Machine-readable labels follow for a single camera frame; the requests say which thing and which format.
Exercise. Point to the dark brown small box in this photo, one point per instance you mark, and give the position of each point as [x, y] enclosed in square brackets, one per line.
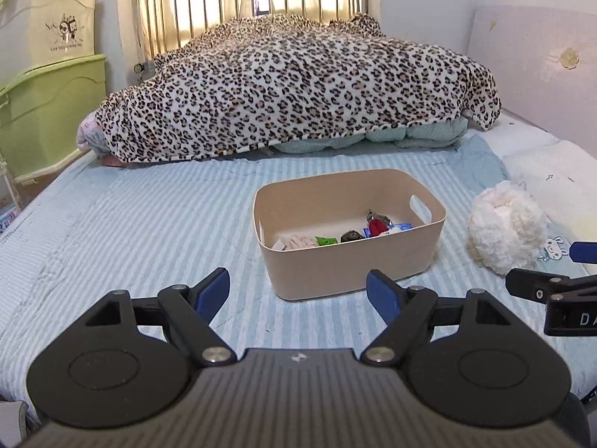
[352, 235]

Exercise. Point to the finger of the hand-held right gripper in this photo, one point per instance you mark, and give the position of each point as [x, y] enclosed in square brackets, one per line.
[583, 253]
[536, 285]

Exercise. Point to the white fluffy plush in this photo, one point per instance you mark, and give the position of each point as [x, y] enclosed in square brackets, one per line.
[506, 228]

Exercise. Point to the white pillow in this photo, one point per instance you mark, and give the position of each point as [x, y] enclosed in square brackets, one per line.
[555, 168]

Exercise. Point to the cream flower wall decoration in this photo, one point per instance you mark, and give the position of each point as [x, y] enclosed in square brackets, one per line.
[569, 58]

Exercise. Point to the pink floral cloth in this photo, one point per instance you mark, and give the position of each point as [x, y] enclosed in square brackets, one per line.
[88, 133]

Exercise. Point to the teal quilt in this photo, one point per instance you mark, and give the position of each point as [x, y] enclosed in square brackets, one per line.
[373, 137]

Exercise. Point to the white red chicken plush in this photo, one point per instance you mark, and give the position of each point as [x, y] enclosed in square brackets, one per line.
[377, 227]

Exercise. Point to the blue striped bedsheet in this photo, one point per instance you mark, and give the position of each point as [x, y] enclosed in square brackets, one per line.
[140, 224]

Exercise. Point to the pink towel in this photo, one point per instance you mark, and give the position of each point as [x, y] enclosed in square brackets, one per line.
[301, 241]

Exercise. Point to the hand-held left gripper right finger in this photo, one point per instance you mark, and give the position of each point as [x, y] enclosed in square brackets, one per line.
[385, 291]

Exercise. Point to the green storage box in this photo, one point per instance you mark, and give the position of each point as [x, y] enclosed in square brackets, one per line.
[46, 121]

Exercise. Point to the blue tissue pack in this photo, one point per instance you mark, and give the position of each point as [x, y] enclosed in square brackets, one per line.
[400, 227]

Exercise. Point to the metal bed rail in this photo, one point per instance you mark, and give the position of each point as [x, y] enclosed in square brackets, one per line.
[196, 4]

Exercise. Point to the green snack packet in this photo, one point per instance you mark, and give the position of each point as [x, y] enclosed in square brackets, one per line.
[325, 241]

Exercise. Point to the beige plastic storage bin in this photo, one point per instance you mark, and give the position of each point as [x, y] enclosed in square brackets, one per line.
[326, 270]

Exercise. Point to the cream storage box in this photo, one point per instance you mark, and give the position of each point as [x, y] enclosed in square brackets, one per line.
[42, 28]

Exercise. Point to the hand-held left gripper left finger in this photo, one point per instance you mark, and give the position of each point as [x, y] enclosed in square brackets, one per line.
[212, 290]

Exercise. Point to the leopard print blanket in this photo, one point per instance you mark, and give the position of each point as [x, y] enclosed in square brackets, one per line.
[289, 88]

